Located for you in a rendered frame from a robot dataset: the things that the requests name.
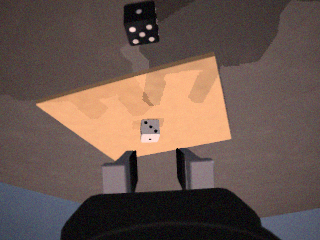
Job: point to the orange flat mat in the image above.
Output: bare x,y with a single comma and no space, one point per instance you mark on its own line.
185,96

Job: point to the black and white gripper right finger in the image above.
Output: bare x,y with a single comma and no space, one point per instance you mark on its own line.
194,172

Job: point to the black die with white pips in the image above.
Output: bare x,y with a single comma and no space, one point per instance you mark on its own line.
140,23

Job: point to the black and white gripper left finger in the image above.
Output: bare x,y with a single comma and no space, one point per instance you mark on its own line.
122,175

